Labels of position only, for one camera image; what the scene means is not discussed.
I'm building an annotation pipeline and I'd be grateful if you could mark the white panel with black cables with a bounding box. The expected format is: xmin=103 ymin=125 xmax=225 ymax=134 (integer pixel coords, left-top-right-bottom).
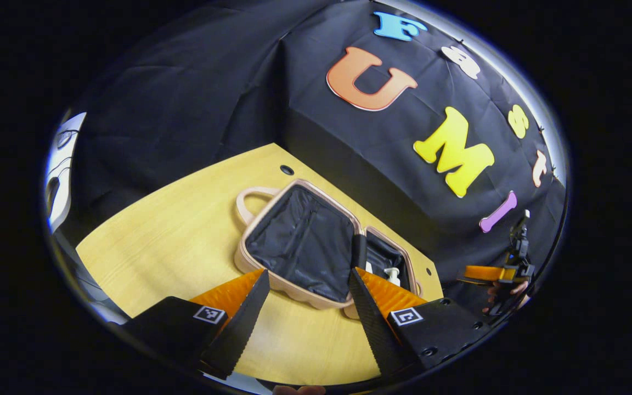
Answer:
xmin=46 ymin=112 xmax=87 ymax=234

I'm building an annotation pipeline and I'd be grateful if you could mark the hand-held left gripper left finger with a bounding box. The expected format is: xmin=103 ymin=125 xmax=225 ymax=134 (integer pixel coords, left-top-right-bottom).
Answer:
xmin=123 ymin=268 xmax=271 ymax=380

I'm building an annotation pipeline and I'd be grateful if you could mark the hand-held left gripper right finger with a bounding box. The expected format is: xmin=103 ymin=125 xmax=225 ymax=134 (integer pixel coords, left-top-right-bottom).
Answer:
xmin=347 ymin=267 xmax=492 ymax=378

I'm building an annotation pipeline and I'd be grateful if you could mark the black backdrop cloth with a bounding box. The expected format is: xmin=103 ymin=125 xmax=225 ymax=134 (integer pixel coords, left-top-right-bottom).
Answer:
xmin=69 ymin=0 xmax=566 ymax=308

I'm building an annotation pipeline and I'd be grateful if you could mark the pink suitcase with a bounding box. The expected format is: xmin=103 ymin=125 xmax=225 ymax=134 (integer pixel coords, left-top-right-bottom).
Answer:
xmin=234 ymin=178 xmax=424 ymax=320

